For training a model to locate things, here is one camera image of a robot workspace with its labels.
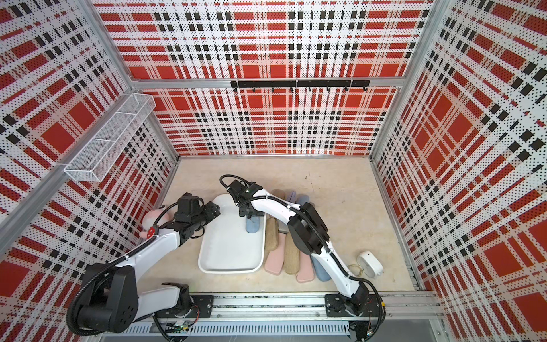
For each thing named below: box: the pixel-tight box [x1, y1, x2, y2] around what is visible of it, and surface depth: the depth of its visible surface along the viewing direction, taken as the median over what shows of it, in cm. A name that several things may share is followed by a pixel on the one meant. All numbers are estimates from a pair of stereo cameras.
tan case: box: [284, 230, 301, 276], surface depth 80 cm
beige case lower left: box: [264, 217, 279, 252], surface depth 87 cm
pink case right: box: [296, 250, 315, 283], surface depth 81 cm
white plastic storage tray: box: [198, 193, 267, 274], surface depth 90 cm
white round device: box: [356, 250, 384, 279], surface depth 78 cm
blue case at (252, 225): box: [245, 215, 260, 233], surface depth 92 cm
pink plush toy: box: [138, 209, 170, 239], surface depth 92 cm
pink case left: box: [264, 232, 287, 275], surface depth 84 cm
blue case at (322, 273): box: [310, 255, 332, 282], surface depth 81 cm
